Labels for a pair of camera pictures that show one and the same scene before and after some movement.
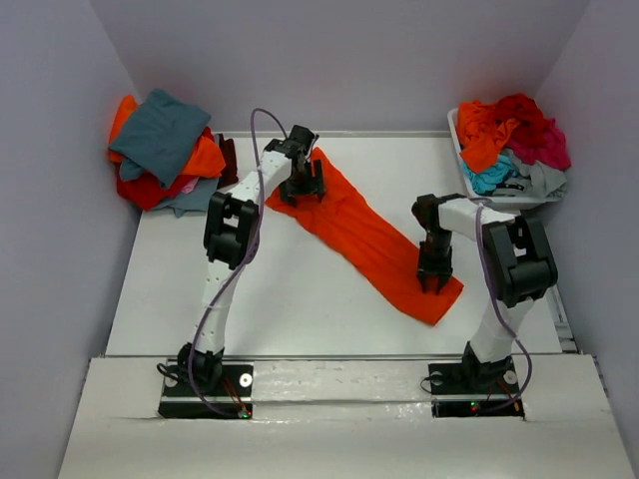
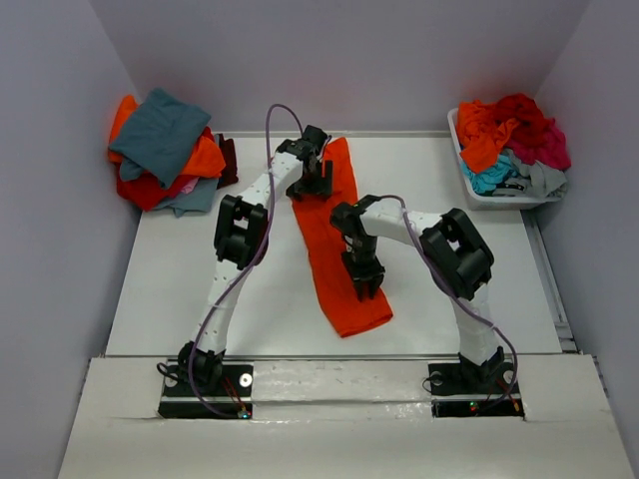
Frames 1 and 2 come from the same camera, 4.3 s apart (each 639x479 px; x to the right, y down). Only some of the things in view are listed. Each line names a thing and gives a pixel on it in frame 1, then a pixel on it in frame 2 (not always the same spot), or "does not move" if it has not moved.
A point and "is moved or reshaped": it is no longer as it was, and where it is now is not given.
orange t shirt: (368, 243) is moved or reshaped
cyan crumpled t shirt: (484, 183) does not move
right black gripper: (426, 267) -> (373, 273)
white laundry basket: (521, 203) does not move
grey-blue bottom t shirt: (197, 199) does not move
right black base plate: (474, 390) does not move
